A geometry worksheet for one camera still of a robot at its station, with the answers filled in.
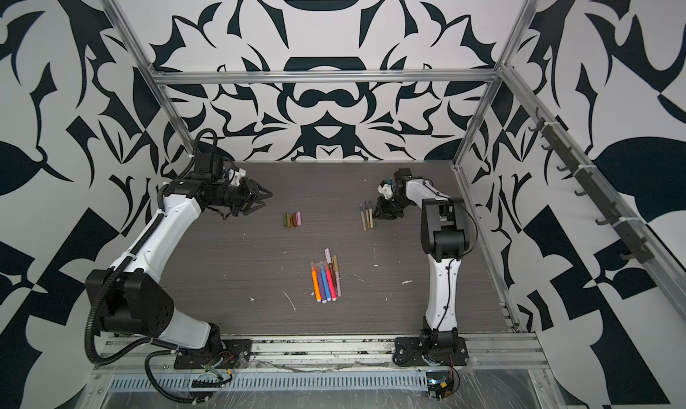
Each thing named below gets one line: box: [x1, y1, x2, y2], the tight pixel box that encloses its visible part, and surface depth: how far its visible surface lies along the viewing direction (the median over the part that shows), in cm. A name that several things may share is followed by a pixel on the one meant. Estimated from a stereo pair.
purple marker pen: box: [316, 263, 328, 305], surface depth 87 cm
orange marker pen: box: [309, 260, 322, 303], surface depth 88 cm
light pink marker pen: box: [324, 247, 339, 300], surface depth 93 cm
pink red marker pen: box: [325, 260, 337, 302], surface depth 88 cm
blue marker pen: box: [319, 261, 332, 302], surface depth 87 cm
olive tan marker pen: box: [332, 255, 343, 298], surface depth 91 cm
